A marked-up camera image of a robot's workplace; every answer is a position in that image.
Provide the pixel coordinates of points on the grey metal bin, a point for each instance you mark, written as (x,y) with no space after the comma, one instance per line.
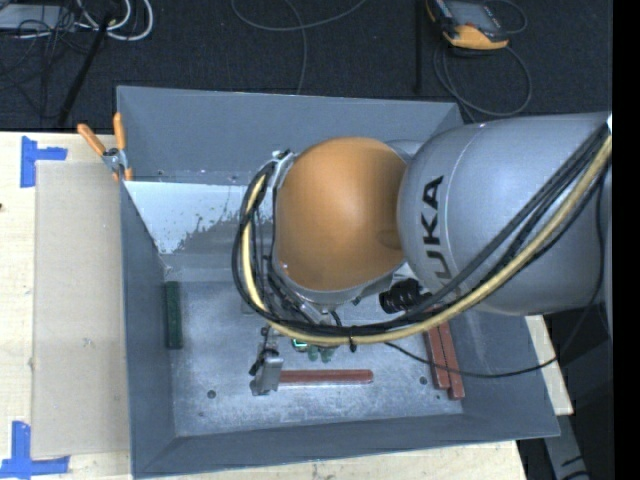
(310,418)

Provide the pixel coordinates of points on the black cylinder on white bracket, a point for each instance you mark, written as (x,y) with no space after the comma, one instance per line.
(400,295)

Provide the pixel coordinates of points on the red-brown flat block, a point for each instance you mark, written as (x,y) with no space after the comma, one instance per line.
(453,368)
(330,376)
(436,363)

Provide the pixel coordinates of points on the pale wood flat board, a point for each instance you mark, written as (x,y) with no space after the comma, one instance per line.
(75,293)

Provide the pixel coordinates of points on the dark green flat block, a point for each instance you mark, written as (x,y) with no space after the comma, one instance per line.
(174,315)

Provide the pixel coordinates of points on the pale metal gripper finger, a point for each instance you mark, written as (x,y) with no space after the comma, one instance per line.
(266,339)
(267,375)

